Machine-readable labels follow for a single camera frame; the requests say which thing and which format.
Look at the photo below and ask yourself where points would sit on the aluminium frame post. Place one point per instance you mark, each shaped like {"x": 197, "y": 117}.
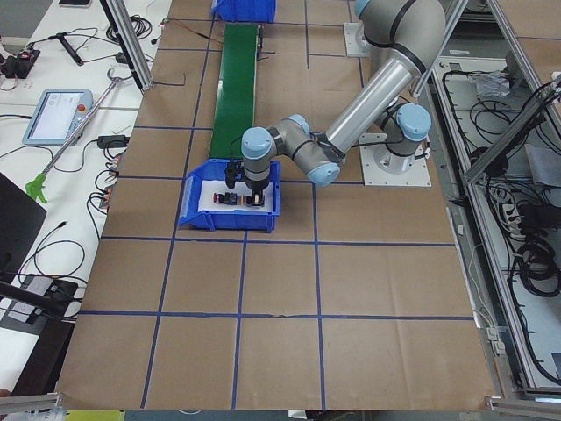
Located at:
{"x": 120, "y": 22}

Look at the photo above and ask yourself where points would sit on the right blue plastic bin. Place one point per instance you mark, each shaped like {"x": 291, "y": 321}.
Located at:
{"x": 244, "y": 10}

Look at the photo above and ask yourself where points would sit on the silver reacher grabber tool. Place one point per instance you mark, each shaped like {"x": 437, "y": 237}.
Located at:
{"x": 34, "y": 188}

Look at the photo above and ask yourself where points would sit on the red mushroom push button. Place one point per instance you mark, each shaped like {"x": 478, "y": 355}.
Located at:
{"x": 227, "y": 198}

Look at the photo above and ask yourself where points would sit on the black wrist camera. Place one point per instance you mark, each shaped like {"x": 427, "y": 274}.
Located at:
{"x": 232, "y": 173}

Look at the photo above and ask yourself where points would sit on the teach pendant tablet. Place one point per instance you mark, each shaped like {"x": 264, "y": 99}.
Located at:
{"x": 57, "y": 114}

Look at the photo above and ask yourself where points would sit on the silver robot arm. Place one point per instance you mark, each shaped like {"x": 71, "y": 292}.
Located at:
{"x": 410, "y": 34}

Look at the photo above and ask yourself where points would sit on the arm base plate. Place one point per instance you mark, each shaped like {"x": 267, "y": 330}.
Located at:
{"x": 356, "y": 45}
{"x": 383, "y": 169}

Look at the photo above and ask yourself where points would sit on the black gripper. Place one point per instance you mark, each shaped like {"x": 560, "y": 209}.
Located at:
{"x": 256, "y": 186}

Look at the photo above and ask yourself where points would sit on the white foam pad left bin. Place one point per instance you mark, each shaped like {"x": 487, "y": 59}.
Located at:
{"x": 210, "y": 187}

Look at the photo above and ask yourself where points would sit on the blue plastic bin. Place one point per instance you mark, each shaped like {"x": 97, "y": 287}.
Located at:
{"x": 244, "y": 10}
{"x": 235, "y": 220}

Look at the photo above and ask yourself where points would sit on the black power adapter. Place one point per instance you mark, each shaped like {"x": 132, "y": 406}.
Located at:
{"x": 112, "y": 141}

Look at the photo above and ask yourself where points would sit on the green conveyor belt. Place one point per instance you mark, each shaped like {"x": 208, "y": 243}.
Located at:
{"x": 234, "y": 112}

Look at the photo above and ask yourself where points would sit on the left blue plastic bin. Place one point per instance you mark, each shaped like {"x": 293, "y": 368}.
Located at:
{"x": 235, "y": 220}

